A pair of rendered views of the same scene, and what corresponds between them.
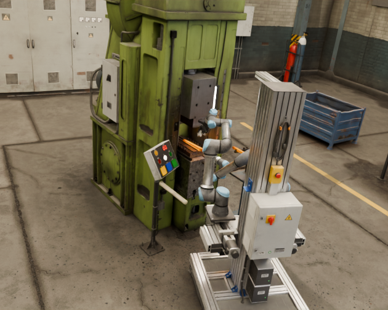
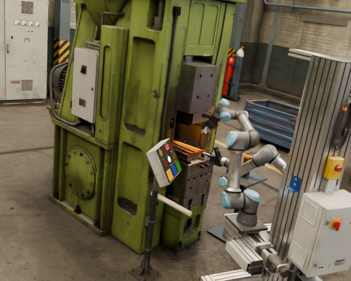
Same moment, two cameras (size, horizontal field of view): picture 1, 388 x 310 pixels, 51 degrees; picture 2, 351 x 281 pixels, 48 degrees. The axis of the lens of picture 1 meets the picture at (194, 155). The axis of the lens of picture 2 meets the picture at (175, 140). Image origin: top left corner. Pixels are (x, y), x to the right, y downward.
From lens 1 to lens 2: 1.11 m
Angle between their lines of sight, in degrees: 11
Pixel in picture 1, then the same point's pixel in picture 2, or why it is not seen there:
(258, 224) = (322, 231)
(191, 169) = (189, 174)
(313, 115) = (271, 122)
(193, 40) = (194, 21)
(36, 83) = not seen: outside the picture
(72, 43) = (6, 49)
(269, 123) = (332, 103)
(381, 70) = not seen: hidden behind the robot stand
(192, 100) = (194, 91)
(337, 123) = not seen: hidden behind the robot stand
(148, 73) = (138, 61)
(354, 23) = (284, 38)
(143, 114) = (129, 111)
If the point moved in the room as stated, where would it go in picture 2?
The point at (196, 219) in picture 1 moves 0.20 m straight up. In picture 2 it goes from (189, 235) to (193, 217)
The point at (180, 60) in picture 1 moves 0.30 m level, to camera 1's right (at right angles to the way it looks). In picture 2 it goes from (180, 44) to (216, 48)
